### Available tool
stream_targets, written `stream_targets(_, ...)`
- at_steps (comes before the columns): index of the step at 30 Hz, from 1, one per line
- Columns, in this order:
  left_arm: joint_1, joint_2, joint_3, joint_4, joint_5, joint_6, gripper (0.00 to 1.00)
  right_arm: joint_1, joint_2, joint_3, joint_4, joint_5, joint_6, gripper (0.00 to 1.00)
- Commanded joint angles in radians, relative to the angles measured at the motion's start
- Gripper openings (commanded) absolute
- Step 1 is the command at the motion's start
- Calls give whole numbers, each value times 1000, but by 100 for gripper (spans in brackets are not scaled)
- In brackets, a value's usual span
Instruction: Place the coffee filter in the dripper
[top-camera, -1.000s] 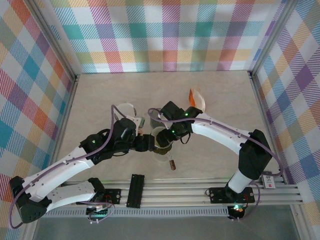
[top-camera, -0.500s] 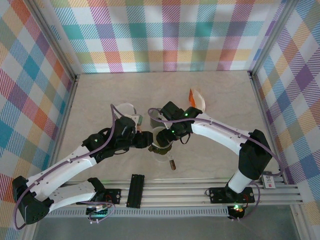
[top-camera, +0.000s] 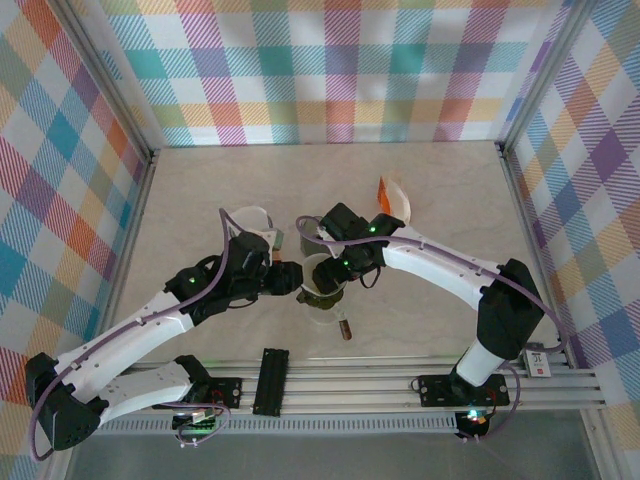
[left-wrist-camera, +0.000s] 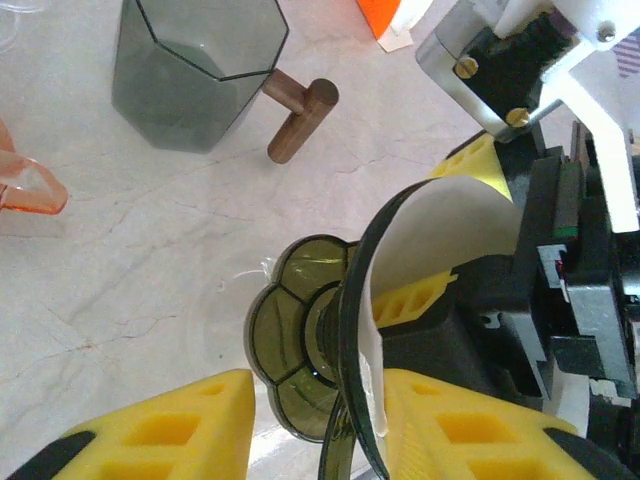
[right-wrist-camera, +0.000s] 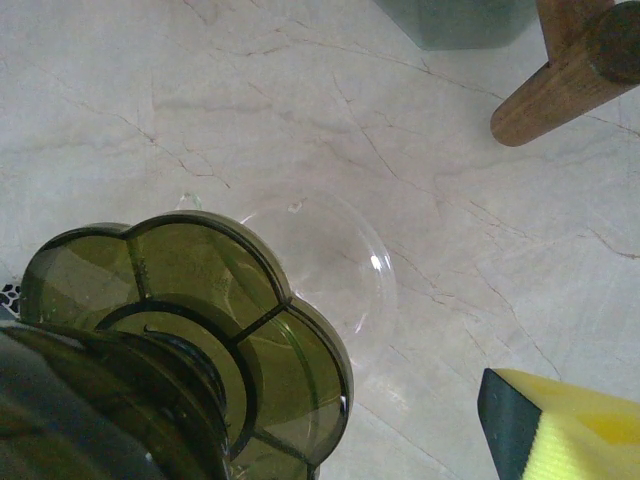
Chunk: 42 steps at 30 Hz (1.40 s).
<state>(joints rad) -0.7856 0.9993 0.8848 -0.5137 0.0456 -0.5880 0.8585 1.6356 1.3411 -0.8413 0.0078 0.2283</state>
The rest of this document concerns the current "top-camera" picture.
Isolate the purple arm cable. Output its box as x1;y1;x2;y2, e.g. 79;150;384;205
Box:
29;208;251;462
295;214;571;444

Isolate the black centre plate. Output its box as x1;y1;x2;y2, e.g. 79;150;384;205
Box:
251;347;291;419

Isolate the aluminium side rail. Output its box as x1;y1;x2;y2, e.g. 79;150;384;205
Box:
112;148;162;364
493;141;576;369

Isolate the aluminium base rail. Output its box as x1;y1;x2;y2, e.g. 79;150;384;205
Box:
119;355;609;414

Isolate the orange and white bowl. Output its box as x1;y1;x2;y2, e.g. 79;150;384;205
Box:
374;174;414;227

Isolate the glass carafe with wooden handle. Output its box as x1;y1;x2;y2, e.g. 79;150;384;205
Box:
305;302;354;342

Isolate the white tag with red mark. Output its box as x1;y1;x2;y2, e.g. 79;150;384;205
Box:
528;349;552;380

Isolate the grey slotted cable duct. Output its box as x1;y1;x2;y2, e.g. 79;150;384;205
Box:
97;413;461;437

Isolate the green transparent coffee dripper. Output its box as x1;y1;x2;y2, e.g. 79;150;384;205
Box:
295;287;344;310

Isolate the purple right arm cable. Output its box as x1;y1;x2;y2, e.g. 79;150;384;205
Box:
295;214;571;444

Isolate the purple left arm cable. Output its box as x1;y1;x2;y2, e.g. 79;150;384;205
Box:
29;208;251;462

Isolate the aluminium frame post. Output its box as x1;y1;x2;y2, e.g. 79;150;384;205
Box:
58;0;157;157
497;0;597;149

